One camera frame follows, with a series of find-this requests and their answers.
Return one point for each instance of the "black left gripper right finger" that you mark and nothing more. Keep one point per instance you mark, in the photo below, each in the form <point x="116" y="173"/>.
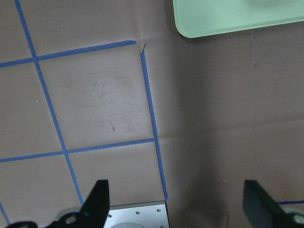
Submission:
<point x="263" y="212"/>

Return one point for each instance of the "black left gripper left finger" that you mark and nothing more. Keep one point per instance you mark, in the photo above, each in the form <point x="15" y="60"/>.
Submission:
<point x="93" y="213"/>

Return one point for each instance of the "brown paper table cover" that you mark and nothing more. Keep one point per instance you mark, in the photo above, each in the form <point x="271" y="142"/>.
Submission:
<point x="109" y="89"/>

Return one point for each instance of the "light green plastic tray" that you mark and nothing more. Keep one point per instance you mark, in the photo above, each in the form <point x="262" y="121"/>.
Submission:
<point x="200" y="18"/>

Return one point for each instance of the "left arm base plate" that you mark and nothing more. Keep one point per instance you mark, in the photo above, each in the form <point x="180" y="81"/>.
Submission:
<point x="140" y="215"/>

